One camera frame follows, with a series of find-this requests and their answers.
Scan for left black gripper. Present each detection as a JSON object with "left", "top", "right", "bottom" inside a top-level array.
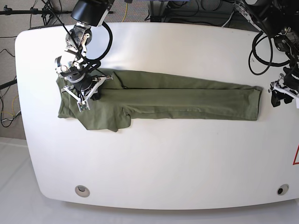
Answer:
[{"left": 271, "top": 66, "right": 299, "bottom": 107}]

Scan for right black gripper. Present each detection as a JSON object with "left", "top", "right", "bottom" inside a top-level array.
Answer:
[{"left": 72, "top": 76, "right": 101, "bottom": 101}]

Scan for olive green T-shirt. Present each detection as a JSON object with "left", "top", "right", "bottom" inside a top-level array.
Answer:
[{"left": 58, "top": 69, "right": 263, "bottom": 132}]

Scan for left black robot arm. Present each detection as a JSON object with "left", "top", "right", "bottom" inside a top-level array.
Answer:
[{"left": 234, "top": 0, "right": 299, "bottom": 107}]

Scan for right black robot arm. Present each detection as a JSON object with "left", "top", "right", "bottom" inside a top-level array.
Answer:
[{"left": 55, "top": 0, "right": 114, "bottom": 102}]

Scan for right table grommet hole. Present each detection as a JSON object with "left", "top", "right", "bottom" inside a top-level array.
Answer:
[{"left": 277, "top": 184, "right": 289, "bottom": 196}]

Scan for table grommet hole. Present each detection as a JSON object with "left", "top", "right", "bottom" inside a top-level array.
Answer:
[
  {"left": 277, "top": 184, "right": 289, "bottom": 196},
  {"left": 75, "top": 185, "right": 90, "bottom": 198}
]

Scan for left table grommet hole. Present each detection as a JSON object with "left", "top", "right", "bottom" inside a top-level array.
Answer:
[{"left": 75, "top": 185, "right": 90, "bottom": 198}]

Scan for black tripod stand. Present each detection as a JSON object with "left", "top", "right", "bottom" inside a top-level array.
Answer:
[{"left": 0, "top": 0, "right": 71, "bottom": 29}]

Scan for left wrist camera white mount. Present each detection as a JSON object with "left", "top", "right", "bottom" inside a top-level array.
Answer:
[{"left": 268, "top": 73, "right": 299, "bottom": 109}]

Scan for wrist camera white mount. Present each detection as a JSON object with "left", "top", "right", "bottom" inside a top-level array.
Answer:
[
  {"left": 268, "top": 73, "right": 299, "bottom": 109},
  {"left": 61, "top": 73, "right": 113, "bottom": 112}
]

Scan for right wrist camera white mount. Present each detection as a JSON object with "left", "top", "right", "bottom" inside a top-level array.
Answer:
[{"left": 61, "top": 73, "right": 113, "bottom": 112}]

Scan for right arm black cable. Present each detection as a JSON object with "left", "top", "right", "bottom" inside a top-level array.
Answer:
[{"left": 46, "top": 0, "right": 114, "bottom": 75}]

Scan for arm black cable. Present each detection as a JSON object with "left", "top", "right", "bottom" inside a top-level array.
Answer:
[
  {"left": 46, "top": 0, "right": 114, "bottom": 75},
  {"left": 248, "top": 30, "right": 292, "bottom": 76}
]

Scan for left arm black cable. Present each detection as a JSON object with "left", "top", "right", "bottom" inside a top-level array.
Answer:
[{"left": 248, "top": 30, "right": 292, "bottom": 76}]

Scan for yellow cable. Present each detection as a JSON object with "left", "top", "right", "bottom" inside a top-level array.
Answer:
[{"left": 122, "top": 0, "right": 130, "bottom": 23}]

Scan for black floor cables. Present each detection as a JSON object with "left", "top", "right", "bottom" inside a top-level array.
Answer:
[{"left": 0, "top": 48, "right": 19, "bottom": 128}]

